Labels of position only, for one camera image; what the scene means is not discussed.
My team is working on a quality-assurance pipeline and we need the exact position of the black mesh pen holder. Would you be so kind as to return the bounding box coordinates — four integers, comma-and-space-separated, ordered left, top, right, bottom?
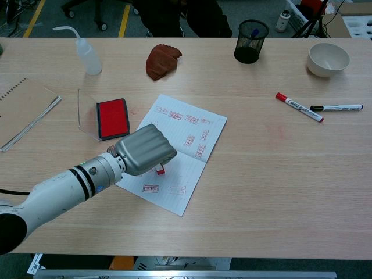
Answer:
234, 19, 270, 65

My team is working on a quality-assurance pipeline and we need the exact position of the white plastic basket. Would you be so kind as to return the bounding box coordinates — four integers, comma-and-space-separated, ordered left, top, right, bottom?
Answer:
286, 0, 309, 29

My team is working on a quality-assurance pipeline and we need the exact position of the red ink pad clear lid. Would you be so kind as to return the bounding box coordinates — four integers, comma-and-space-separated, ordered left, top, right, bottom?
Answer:
77, 88, 131, 142

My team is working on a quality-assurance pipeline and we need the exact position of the orange object under table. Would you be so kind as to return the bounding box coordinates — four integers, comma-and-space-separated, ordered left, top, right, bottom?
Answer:
109, 255, 135, 271

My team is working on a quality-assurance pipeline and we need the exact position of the person in black clothes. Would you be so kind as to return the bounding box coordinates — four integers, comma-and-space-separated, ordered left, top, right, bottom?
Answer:
132, 0, 233, 38

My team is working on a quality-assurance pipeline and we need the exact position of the kraft cover spiral notebook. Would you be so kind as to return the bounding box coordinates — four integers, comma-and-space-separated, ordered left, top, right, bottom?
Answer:
0, 77, 62, 153

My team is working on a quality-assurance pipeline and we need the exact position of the white robot base unit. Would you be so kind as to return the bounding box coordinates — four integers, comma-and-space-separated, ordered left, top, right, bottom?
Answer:
135, 256, 232, 271

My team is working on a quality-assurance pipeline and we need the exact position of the clear squeeze wash bottle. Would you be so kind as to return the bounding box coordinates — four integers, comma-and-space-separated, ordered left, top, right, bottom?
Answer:
52, 26, 103, 76

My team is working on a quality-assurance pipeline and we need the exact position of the black office chair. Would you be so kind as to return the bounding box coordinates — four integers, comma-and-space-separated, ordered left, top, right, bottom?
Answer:
60, 0, 143, 31

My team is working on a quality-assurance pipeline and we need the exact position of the white label paper sheet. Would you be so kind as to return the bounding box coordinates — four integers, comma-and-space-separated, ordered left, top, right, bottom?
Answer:
27, 253, 44, 276

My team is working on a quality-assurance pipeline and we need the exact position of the aluminium profile rail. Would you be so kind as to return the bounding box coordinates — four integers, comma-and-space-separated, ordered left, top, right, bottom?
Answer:
33, 271, 337, 279

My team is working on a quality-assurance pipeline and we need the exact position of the black tripod stand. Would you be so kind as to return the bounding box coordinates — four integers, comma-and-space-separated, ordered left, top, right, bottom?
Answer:
292, 0, 346, 38

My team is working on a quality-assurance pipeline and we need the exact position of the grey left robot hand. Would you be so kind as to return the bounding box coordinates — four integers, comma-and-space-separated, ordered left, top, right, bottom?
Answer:
115, 123, 177, 176

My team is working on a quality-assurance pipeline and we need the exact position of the large flat cardboard box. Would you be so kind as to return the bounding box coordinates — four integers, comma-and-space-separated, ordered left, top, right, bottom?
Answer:
321, 0, 372, 38

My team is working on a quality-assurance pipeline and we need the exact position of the black whiteboard marker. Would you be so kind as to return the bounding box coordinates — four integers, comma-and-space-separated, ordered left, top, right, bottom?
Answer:
309, 104, 364, 112

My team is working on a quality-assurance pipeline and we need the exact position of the brown folded cloth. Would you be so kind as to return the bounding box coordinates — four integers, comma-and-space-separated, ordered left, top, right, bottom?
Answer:
145, 44, 183, 81

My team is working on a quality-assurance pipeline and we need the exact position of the red whiteboard marker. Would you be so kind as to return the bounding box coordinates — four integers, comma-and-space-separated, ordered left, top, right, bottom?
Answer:
275, 92, 325, 123

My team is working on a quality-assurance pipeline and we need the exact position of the white ceramic bowl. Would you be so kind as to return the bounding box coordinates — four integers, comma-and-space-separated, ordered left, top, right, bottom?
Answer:
307, 42, 350, 78

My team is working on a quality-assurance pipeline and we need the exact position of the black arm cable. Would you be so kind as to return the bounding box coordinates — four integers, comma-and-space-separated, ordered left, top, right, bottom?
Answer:
0, 188, 31, 196

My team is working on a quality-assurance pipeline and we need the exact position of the open white stamped notebook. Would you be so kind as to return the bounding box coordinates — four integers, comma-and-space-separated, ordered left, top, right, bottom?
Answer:
115, 94, 228, 217

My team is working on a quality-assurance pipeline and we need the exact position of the white thermos bottle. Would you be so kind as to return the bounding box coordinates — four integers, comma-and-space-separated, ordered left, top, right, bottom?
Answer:
275, 10, 291, 33

